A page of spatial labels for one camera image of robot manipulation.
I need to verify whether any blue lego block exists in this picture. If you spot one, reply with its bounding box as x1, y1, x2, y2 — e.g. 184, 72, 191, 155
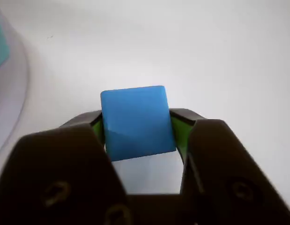
100, 85, 177, 163

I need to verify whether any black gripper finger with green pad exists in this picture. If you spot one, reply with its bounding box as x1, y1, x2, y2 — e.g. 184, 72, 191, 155
169, 108, 290, 225
0, 110, 136, 225

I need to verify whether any teal plastic bin with lid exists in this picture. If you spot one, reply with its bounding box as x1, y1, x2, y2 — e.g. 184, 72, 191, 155
0, 7, 30, 158

